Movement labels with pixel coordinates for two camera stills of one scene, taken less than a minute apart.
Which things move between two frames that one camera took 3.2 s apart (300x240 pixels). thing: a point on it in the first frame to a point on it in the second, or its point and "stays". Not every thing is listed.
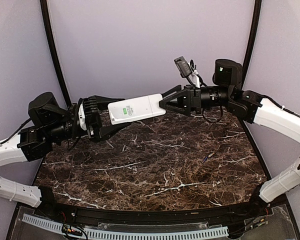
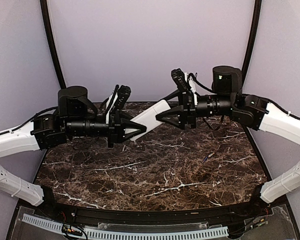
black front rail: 233,213 stays
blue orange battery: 209,156 stays
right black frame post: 255,23 stays
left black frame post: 44,6 stays
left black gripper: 93,119 to 117,125
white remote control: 135,108 to 148,119
